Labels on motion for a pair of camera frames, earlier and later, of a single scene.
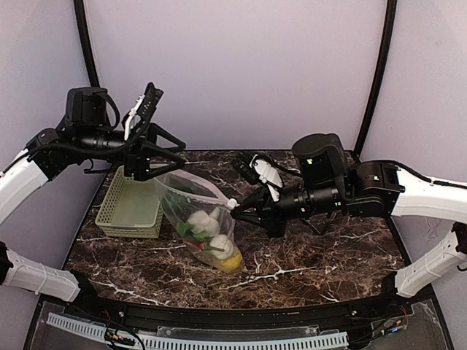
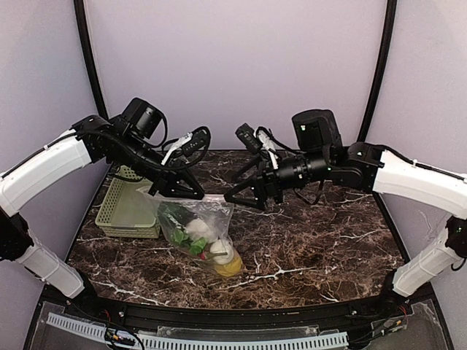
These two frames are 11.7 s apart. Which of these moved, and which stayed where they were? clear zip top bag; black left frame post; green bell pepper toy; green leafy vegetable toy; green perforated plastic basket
Moved: green bell pepper toy; clear zip top bag; green leafy vegetable toy
Stayed: black left frame post; green perforated plastic basket
